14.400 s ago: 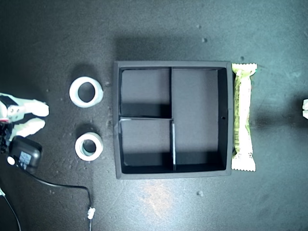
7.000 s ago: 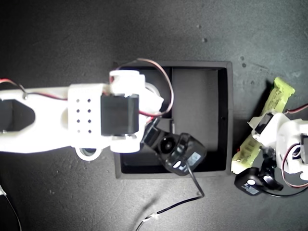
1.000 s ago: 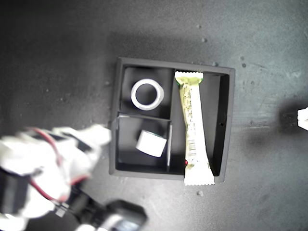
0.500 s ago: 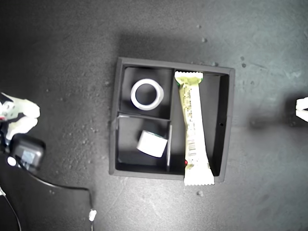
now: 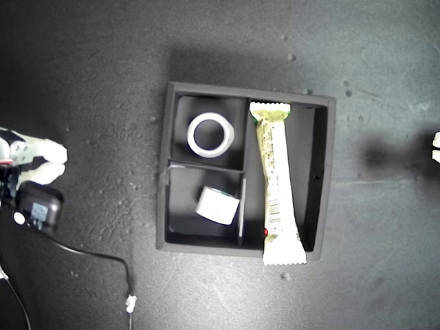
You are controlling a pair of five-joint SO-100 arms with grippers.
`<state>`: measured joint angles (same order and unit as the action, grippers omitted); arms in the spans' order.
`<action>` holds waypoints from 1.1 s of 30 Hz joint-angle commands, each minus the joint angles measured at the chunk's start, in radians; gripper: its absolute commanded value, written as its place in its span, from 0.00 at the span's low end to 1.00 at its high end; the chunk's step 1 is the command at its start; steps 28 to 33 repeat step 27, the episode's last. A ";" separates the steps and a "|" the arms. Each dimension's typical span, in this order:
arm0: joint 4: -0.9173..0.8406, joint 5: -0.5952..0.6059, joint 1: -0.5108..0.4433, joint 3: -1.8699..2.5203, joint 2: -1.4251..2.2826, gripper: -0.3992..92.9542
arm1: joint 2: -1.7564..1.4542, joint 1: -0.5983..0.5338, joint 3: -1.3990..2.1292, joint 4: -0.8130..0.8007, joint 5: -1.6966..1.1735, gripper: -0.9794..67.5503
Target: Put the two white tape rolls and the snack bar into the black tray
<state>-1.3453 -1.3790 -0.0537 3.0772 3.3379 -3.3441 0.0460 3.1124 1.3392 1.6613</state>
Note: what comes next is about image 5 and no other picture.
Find white tape roll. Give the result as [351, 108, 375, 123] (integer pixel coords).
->
[195, 185, 241, 226]
[186, 112, 236, 159]

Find black tray with wells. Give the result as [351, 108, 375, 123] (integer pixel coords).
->
[156, 81, 337, 261]

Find pale green snack bar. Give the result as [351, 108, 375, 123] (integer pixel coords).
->
[249, 101, 308, 266]

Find black camera cable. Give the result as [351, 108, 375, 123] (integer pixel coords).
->
[41, 230, 138, 330]

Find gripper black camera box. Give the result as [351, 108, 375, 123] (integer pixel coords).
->
[12, 181, 65, 235]

